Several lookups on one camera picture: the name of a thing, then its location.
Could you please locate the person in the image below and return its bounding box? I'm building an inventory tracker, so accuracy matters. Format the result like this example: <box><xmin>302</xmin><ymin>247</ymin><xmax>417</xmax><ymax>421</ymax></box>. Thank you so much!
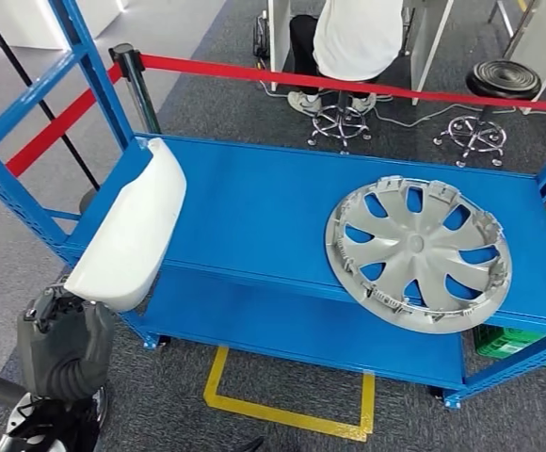
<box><xmin>288</xmin><ymin>0</ymin><xmax>405</xmax><ymax>117</ymax></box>

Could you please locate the green plastic crate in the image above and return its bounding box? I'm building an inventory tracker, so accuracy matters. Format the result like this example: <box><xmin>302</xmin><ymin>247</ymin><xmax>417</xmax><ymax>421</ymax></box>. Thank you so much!
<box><xmin>473</xmin><ymin>324</ymin><xmax>546</xmax><ymax>369</ymax></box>

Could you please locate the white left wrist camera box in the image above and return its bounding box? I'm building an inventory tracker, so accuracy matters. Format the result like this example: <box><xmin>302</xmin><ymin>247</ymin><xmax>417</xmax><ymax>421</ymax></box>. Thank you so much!
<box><xmin>6</xmin><ymin>391</ymin><xmax>51</xmax><ymax>452</ymax></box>

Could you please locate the black robot body cable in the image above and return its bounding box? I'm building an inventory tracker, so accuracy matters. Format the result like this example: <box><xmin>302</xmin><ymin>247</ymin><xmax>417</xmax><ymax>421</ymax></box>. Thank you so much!
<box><xmin>233</xmin><ymin>436</ymin><xmax>265</xmax><ymax>452</ymax></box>

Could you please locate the white lit platform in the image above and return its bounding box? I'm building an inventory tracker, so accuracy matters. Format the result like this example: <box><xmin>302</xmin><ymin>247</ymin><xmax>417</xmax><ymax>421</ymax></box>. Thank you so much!
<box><xmin>0</xmin><ymin>0</ymin><xmax>128</xmax><ymax>51</ymax></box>

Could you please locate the blue metal shelf rack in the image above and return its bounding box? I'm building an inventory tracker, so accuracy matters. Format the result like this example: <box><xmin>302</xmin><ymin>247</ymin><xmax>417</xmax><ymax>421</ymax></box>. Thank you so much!
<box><xmin>0</xmin><ymin>0</ymin><xmax>546</xmax><ymax>410</ymax></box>

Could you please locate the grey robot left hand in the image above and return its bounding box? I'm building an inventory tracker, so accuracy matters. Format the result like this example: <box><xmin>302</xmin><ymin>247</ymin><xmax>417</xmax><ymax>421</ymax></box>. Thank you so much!
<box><xmin>16</xmin><ymin>283</ymin><xmax>116</xmax><ymax>400</ymax></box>

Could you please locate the white plastic body panel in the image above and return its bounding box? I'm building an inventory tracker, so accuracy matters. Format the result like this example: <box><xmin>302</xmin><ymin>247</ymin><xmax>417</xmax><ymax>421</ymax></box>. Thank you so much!
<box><xmin>64</xmin><ymin>137</ymin><xmax>188</xmax><ymax>314</ymax></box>

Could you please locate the silver wheel hubcap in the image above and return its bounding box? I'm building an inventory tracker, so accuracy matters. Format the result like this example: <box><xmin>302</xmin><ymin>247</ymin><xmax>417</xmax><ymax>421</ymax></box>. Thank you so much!
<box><xmin>324</xmin><ymin>175</ymin><xmax>513</xmax><ymax>335</ymax></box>

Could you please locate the black round swivel stool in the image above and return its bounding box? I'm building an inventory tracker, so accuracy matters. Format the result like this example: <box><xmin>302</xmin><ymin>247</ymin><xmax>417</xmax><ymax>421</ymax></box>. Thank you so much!
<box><xmin>307</xmin><ymin>89</ymin><xmax>372</xmax><ymax>155</ymax></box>
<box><xmin>433</xmin><ymin>58</ymin><xmax>542</xmax><ymax>169</ymax></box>

